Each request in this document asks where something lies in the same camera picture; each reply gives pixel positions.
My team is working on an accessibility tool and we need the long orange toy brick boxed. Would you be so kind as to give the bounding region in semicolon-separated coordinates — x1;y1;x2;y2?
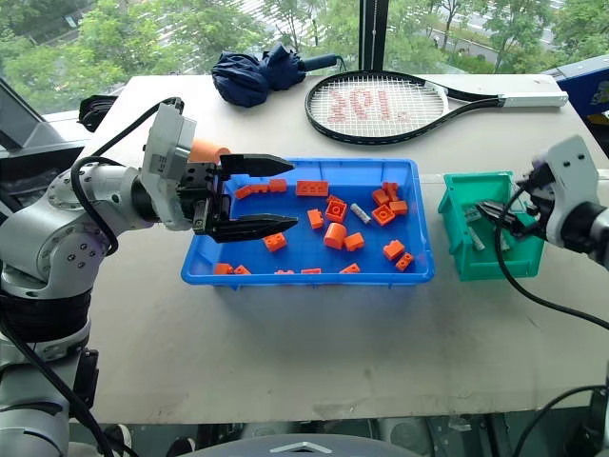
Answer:
295;179;331;198

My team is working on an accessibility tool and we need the black robot body cable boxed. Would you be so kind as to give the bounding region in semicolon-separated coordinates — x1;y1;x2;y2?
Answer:
0;317;116;457

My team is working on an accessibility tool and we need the black white tennis racket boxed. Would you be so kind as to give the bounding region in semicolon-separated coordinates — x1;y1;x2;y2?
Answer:
304;70;570;147

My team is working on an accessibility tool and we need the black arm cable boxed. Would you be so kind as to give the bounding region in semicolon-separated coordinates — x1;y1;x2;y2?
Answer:
69;96;186;259
493;183;609;331

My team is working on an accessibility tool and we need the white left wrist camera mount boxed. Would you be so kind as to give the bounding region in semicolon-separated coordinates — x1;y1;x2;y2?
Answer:
141;102;199;232

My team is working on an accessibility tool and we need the rounded orange toy block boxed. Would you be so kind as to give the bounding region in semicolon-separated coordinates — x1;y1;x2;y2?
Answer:
323;221;349;250

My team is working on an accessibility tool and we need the black cable loop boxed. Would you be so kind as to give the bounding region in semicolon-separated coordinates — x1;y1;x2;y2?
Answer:
514;384;609;457

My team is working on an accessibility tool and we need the large orange cylinder block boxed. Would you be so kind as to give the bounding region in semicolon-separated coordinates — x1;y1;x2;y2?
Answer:
187;138;232;166

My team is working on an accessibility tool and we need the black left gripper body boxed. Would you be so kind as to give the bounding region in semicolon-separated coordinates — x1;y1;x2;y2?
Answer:
176;161;233;238

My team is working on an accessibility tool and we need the navy folded umbrella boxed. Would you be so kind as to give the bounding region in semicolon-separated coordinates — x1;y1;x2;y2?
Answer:
209;42;345;109

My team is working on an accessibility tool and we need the black cable bundle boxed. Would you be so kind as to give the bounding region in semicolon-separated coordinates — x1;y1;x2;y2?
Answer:
76;94;121;135

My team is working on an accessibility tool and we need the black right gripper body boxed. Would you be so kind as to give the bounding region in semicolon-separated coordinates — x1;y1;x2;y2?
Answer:
515;160;556;221

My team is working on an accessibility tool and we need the blue plastic bin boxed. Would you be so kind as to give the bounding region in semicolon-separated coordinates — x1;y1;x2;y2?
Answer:
179;157;437;289

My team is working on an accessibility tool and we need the green plastic bin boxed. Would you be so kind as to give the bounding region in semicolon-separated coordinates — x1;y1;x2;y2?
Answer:
437;170;546;284

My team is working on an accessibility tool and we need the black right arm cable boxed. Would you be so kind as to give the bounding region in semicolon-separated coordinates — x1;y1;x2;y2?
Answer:
493;183;609;331

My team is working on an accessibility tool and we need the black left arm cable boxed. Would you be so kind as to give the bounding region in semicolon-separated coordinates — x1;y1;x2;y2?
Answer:
69;96;186;259

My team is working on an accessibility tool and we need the black window frame post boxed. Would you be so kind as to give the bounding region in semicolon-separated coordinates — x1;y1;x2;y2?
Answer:
357;0;387;73

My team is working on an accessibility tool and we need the black white shoe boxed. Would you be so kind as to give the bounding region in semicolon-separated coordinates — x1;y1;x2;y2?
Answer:
166;436;198;457
101;423;133;457

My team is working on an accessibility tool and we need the blue cardboard box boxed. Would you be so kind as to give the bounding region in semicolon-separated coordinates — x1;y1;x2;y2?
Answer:
543;53;609;128

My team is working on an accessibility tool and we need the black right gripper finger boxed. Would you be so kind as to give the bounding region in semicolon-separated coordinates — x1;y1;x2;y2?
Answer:
499;214;542;238
476;200;521;226

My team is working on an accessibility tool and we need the square orange toy brick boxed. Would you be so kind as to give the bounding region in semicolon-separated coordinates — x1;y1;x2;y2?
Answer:
370;204;397;228
324;194;350;224

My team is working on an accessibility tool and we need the dark grey monitor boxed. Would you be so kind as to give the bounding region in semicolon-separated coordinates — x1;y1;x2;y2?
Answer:
0;77;92;159

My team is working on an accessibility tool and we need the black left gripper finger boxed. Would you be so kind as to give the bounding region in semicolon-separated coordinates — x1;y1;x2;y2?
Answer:
204;214;300;245
216;152;297;192

